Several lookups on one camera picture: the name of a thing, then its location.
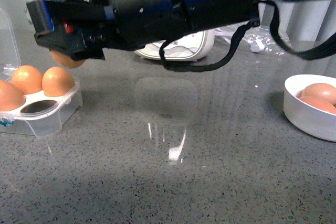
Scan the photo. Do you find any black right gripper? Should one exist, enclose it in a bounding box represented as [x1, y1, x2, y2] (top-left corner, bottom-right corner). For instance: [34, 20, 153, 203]
[26, 0, 258, 60]

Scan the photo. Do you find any brown egg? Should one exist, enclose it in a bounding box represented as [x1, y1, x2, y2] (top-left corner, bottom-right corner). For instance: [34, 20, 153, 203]
[11, 65, 43, 95]
[42, 67, 75, 97]
[50, 50, 85, 69]
[0, 80, 26, 111]

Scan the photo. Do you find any brown egg in box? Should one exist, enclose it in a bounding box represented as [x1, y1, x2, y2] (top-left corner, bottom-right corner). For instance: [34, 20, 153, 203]
[11, 65, 43, 95]
[0, 80, 26, 111]
[42, 67, 75, 97]

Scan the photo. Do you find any clear plastic egg box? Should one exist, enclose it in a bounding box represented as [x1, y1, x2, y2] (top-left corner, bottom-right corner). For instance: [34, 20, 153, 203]
[1, 10, 83, 138]

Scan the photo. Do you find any brown egg front right bowl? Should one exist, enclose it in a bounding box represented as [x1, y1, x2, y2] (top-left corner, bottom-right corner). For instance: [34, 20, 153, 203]
[299, 97, 335, 114]

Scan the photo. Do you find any brown egg bowl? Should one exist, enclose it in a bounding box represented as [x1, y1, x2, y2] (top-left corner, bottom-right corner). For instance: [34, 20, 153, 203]
[299, 97, 335, 114]
[301, 83, 335, 105]

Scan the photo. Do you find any brown egg front left bowl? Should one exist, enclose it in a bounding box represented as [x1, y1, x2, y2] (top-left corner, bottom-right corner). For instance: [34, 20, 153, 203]
[301, 83, 335, 105]

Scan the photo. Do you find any white electric cooker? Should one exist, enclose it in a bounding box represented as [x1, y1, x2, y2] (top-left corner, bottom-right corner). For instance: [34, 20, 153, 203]
[134, 29, 215, 61]

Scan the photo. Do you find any clear plastic bag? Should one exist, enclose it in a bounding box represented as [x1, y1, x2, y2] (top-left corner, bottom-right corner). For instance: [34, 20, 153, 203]
[215, 23, 285, 56]

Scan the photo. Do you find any white ceramic bowl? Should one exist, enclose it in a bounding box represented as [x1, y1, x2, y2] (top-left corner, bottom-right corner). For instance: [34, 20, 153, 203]
[283, 74, 335, 142]

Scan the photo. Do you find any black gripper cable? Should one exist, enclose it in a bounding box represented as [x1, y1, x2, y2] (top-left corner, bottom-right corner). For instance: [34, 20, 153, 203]
[159, 0, 336, 72]

